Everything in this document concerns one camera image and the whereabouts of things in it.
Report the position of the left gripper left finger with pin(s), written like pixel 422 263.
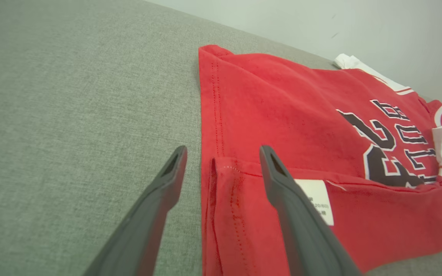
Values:
pixel 148 226

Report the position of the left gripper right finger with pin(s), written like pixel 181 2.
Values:
pixel 305 234

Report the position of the red jersey with number print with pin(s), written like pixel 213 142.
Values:
pixel 274 115

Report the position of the grey fabric sofa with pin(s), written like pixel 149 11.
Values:
pixel 71 96

